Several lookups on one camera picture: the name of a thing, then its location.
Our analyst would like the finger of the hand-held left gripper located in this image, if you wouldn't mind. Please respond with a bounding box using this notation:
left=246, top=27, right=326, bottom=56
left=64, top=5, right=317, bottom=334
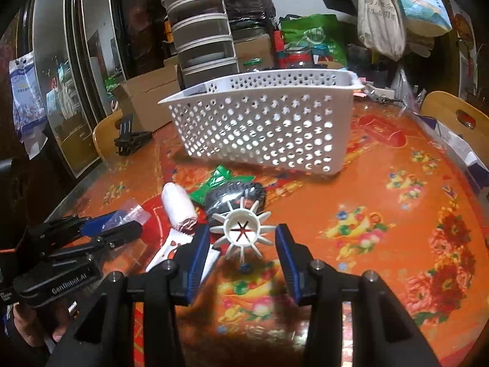
left=32, top=214, right=132, bottom=247
left=50, top=222, right=143, bottom=261

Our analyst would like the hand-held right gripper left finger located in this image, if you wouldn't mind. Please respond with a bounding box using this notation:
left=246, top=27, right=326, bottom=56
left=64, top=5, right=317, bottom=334
left=50, top=232, right=212, bottom=367

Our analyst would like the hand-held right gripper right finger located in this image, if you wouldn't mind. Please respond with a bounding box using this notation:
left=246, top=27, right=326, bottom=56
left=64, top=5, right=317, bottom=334
left=275, top=224, right=440, bottom=367

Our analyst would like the clear plastic bag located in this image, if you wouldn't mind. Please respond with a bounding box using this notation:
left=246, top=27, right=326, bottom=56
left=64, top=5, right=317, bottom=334
left=114, top=198, right=152, bottom=227

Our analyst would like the white cloth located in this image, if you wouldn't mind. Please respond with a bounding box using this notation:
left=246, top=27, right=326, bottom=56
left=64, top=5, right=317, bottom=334
left=160, top=182, right=199, bottom=232

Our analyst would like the white perforated plastic basket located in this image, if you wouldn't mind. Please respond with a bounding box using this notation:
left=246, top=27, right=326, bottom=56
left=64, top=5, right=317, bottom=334
left=158, top=69, right=366, bottom=175

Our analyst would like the person's left hand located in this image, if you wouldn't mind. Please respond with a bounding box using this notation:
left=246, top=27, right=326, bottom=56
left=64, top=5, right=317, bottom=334
left=13, top=298, right=79, bottom=352

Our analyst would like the white and red flat packet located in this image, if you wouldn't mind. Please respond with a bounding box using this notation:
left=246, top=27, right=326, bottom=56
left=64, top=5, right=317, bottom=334
left=145, top=226, right=222, bottom=280

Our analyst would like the white spoked plastic wheel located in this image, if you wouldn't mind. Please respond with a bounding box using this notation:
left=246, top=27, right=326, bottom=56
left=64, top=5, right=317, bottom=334
left=209, top=196, right=273, bottom=261

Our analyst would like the black mesh pouch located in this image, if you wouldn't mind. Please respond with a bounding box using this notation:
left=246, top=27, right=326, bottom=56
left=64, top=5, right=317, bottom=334
left=204, top=183, right=265, bottom=223

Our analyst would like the green plastic packet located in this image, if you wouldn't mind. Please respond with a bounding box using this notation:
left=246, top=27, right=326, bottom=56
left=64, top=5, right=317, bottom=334
left=189, top=165, right=256, bottom=204

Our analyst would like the plain wooden chair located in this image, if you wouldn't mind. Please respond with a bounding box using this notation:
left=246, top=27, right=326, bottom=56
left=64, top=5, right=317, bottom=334
left=92, top=110, right=127, bottom=162

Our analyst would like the black clamp tool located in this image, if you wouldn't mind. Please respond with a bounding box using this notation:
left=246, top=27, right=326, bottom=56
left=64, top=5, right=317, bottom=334
left=114, top=112, right=154, bottom=157

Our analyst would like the orange floral tablecloth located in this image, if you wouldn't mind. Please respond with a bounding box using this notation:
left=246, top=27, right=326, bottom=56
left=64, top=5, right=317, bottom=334
left=42, top=97, right=489, bottom=367

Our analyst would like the open cardboard box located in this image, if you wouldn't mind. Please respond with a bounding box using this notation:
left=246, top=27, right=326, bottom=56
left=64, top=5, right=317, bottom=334
left=113, top=57, right=185, bottom=133

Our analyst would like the framed mirror panel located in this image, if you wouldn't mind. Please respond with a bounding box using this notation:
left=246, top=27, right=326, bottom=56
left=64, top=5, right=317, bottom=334
left=17, top=0, right=128, bottom=180

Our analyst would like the blue and white hanging packet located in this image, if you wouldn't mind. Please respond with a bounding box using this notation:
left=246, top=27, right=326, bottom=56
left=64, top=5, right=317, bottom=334
left=9, top=51, right=50, bottom=158

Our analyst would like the red lidded jar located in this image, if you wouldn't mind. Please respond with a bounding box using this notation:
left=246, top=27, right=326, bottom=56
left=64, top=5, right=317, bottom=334
left=284, top=46, right=318, bottom=70

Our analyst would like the brown cardboard box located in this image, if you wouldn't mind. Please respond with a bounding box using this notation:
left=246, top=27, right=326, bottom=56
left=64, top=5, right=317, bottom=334
left=232, top=32, right=276, bottom=74

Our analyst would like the stacked plastic drawer unit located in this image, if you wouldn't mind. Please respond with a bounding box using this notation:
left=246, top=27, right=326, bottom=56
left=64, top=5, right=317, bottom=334
left=161, top=0, right=240, bottom=89

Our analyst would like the wooden chair with cutout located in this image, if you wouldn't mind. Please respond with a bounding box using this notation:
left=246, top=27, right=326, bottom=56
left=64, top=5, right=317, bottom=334
left=419, top=91, right=489, bottom=151

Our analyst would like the green shopping bag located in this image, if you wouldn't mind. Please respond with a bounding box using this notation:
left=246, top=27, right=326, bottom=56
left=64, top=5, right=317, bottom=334
left=280, top=14, right=349, bottom=67

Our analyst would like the beige canvas tote bag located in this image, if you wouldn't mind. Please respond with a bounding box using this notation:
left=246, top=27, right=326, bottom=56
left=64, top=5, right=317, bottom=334
left=351, top=0, right=406, bottom=61

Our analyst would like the blue printed bag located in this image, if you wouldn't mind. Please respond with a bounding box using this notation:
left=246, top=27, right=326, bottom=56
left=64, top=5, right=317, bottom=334
left=387, top=0, right=454, bottom=36

